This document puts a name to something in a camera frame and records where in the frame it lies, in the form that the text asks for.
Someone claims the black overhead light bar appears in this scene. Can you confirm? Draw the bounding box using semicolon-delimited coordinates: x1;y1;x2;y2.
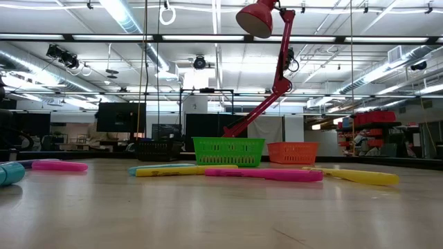
0;33;443;45

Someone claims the teal highlighter marker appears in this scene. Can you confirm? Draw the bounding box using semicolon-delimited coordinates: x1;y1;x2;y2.
127;163;197;177

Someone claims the black plastic basket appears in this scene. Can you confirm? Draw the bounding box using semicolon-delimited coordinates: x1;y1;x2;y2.
136;138;183;163

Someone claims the green plastic basket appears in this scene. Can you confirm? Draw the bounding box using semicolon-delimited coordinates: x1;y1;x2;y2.
192;136;266;168

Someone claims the person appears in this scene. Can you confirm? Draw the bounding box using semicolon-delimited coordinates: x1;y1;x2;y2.
85;112;117;150
17;134;39;152

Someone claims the orange plastic basket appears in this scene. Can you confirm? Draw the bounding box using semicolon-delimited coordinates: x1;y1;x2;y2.
266;141;320;165

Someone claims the black ceiling camera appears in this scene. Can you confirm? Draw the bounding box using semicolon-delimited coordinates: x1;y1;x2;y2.
409;60;428;72

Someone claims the yellow highlighter marker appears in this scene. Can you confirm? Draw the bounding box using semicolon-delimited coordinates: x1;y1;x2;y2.
301;166;401;187
134;164;239;178

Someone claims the white hanging sheet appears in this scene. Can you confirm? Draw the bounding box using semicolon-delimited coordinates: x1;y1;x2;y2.
246;115;305;143

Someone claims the small black screen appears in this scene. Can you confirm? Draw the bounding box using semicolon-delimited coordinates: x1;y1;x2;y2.
151;123;183;141

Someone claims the black ceiling spotlight cluster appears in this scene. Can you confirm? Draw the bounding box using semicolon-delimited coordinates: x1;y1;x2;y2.
46;44;81;71

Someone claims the white cable loop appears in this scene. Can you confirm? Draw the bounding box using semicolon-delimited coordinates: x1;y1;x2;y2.
159;4;177;26

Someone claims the red storage bin rack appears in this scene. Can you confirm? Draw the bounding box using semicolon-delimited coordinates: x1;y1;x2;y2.
336;110;403;157

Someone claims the black hanging cable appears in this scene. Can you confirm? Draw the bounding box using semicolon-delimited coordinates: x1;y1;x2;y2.
156;0;163;140

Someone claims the black overhead camera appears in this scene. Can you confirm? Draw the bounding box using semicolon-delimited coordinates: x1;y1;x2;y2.
192;55;208;71

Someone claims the pink highlighter marker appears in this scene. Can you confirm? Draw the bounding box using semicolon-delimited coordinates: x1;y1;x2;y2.
31;159;89;172
204;167;325;183

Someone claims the large black monitor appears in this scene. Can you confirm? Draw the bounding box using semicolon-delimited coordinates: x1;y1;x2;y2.
96;102;147;133

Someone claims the red desk lamp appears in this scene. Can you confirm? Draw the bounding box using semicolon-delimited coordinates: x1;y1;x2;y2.
222;0;298;138

